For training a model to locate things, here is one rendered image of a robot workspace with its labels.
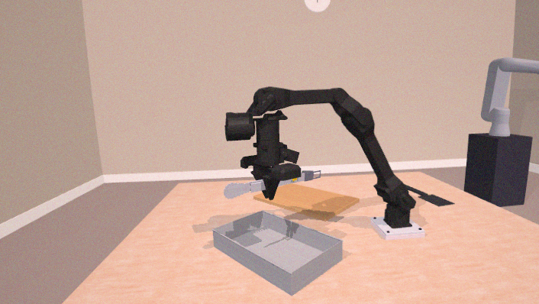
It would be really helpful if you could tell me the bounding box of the wooden board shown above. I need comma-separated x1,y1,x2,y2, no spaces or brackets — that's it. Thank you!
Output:
253,183,360,222

